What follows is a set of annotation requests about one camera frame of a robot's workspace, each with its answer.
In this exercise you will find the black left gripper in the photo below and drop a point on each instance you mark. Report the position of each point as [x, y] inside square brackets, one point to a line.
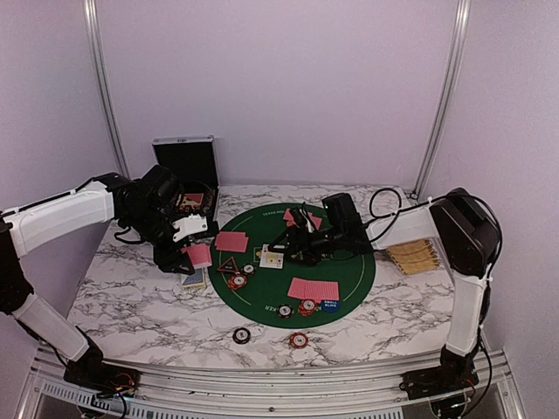
[167, 259]

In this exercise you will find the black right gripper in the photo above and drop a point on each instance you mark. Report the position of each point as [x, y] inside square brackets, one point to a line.
[294, 234]

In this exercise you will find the face up community card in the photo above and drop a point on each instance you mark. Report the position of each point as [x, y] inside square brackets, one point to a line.
[270, 259]

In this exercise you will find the red playing card deck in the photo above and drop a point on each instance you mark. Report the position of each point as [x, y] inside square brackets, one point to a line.
[199, 254]

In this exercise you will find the red card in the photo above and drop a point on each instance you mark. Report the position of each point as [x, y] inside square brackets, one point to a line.
[317, 221]
[223, 234]
[234, 244]
[325, 290]
[288, 216]
[304, 289]

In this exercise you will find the black red triangular dealer button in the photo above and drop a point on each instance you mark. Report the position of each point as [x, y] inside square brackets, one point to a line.
[229, 266]

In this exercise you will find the blue small blind button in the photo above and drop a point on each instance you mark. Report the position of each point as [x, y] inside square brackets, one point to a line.
[330, 306]

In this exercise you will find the red beige 5 chip stack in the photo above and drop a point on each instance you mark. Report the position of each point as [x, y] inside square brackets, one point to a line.
[298, 340]

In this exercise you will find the black orange 100 chip stack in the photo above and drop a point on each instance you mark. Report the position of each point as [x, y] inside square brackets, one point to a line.
[241, 335]

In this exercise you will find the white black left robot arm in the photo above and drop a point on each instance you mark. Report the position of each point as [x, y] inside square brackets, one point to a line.
[150, 206]

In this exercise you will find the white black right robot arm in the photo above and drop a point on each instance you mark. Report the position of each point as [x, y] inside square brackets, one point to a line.
[466, 227]

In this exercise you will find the blue gold card box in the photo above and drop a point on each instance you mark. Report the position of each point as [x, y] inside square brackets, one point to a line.
[197, 280]

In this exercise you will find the round green poker mat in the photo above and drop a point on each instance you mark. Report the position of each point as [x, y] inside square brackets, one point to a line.
[267, 288]

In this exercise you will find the aluminium poker chip case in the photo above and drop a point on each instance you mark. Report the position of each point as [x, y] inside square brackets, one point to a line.
[193, 160]

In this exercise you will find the woven bamboo tray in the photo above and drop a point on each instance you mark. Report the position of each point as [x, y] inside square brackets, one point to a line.
[414, 257]

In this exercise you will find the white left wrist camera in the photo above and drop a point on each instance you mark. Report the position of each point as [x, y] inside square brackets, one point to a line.
[189, 225]

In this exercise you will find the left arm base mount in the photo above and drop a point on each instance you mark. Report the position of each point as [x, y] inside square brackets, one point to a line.
[106, 379]

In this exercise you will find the front aluminium rail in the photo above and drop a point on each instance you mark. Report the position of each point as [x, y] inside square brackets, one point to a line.
[359, 390]

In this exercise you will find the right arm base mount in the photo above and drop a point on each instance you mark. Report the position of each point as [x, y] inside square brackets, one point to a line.
[435, 381]

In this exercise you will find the left aluminium frame post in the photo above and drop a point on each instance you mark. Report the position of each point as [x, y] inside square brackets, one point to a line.
[100, 70]

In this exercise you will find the aluminium frame post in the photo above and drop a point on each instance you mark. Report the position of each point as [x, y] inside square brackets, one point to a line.
[100, 70]
[450, 81]

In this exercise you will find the right aluminium frame post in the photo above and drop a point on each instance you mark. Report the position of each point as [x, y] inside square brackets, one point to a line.
[450, 81]

